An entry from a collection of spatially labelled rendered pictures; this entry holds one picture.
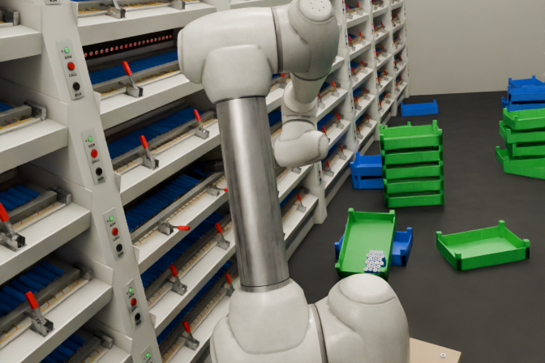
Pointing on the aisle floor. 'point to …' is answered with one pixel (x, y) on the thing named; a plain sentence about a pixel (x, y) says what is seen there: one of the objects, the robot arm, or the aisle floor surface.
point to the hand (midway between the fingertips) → (212, 165)
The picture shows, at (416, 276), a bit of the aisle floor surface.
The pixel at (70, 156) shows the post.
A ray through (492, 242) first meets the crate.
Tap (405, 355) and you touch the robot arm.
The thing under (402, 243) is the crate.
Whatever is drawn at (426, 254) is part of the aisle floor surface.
